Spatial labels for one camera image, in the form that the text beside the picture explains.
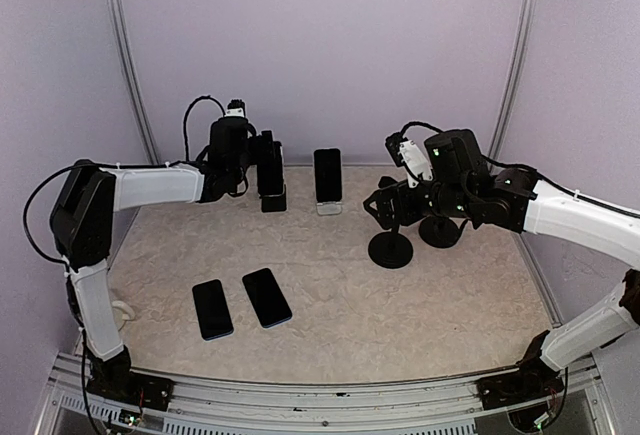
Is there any black phone silver edge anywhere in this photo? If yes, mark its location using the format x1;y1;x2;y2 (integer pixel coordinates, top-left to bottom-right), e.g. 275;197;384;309
313;148;343;203

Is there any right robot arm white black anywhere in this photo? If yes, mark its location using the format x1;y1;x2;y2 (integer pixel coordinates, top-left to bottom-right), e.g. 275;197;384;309
363;129;639;399

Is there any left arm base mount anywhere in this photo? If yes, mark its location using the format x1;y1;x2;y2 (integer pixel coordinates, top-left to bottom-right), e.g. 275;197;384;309
87;347;174;412

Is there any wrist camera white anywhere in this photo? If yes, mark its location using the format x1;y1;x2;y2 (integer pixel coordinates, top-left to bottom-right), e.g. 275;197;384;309
225;99;247;118
385;132;433;188

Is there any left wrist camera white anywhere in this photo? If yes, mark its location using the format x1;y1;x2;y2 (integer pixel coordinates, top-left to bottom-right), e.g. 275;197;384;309
225;99;247;118

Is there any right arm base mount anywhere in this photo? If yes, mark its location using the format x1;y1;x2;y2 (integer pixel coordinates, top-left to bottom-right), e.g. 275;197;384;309
476;349;565;410

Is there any black round-base stand rear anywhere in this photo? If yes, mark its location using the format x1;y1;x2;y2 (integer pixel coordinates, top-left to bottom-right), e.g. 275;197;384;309
418;217;461;249

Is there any cream ceramic mug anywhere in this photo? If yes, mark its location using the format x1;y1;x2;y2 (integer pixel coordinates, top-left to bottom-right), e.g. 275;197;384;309
111;300;136;331

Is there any left aluminium corner post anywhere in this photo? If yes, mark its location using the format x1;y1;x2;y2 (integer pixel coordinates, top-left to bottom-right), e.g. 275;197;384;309
107;0;160;164

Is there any black phone blue edge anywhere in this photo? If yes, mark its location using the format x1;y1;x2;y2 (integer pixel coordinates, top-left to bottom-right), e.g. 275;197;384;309
192;279;234;341
242;268;292;328

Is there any aluminium front rail frame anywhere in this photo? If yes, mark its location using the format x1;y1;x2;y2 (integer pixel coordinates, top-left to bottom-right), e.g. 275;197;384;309
34;352;616;435

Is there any black folding phone stand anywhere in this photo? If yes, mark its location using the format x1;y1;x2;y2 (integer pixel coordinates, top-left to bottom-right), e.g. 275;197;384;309
260;185;287;213

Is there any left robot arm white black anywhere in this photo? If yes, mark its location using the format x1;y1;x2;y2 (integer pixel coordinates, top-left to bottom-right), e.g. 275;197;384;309
49;99;285;362

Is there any black round-base stand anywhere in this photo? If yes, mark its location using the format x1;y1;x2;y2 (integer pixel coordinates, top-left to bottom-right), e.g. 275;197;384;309
368;223;414;269
418;217;461;249

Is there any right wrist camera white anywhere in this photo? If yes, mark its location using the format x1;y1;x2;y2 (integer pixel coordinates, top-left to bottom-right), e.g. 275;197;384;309
385;132;433;188

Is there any black round-base stand front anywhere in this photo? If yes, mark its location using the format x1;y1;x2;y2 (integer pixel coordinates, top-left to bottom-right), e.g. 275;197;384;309
368;223;414;269

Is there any white folding phone stand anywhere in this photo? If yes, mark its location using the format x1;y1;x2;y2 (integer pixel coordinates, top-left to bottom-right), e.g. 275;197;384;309
316;201;343;216

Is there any aluminium corner post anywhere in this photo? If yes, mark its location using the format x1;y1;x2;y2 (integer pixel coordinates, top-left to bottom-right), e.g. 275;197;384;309
107;0;160;164
489;0;537;158

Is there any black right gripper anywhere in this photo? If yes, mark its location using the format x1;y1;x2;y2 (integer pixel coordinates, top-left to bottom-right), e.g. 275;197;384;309
364;177;475;229

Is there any right aluminium corner post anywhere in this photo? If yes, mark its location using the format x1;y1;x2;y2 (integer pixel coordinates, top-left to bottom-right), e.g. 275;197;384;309
489;0;537;158

